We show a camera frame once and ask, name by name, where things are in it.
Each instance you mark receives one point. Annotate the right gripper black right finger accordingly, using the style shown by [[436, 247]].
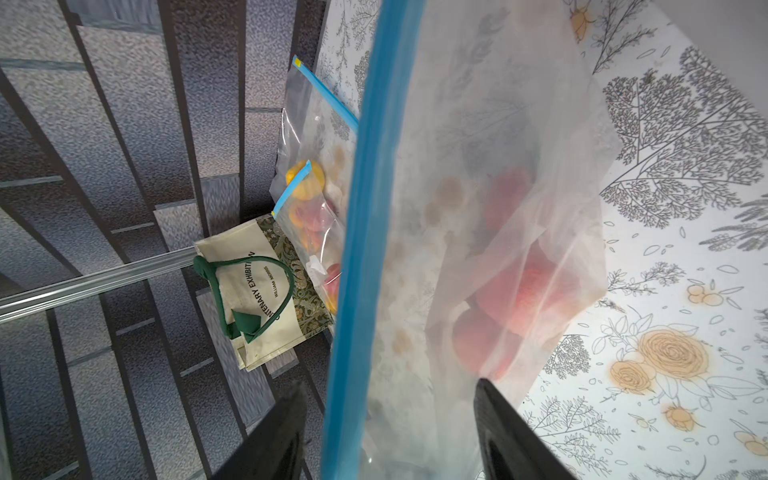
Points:
[[509, 449]]

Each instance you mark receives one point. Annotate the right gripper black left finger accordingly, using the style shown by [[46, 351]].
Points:
[[275, 449]]

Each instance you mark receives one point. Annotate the pink peach with leaf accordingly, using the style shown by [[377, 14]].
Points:
[[313, 219]]

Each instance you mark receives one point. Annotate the yellow peach green leaf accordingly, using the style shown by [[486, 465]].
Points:
[[305, 180]]

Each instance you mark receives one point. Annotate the clear zip-top bag blue zipper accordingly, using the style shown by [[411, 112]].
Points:
[[316, 126]]

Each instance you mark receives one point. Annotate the large pink peach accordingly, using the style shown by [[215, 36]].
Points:
[[517, 294]]

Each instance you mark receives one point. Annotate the wrinkled yellow red peach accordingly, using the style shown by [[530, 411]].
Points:
[[507, 191]]

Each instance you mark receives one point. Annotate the white plastic mesh basket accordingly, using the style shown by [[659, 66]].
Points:
[[733, 35]]

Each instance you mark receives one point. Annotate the canvas tote bag green handles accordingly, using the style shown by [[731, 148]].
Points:
[[264, 300]]

